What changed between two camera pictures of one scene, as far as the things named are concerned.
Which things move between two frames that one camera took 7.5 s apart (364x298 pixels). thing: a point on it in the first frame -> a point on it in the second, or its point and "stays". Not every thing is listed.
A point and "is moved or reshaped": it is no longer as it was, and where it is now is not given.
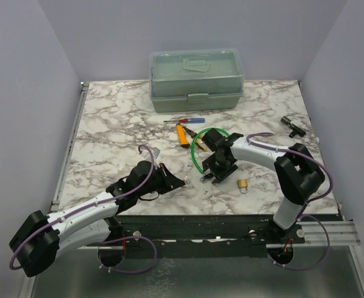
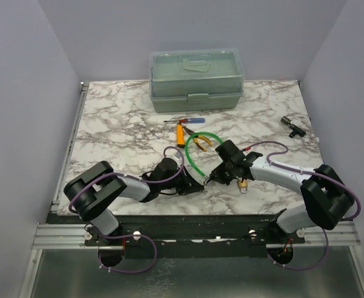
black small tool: (296, 130) stays
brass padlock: (242, 184) stays
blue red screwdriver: (189, 120) stays
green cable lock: (192, 146) is moved or reshaped
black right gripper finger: (163, 180) -> (190, 185)
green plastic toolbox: (196, 79) stays
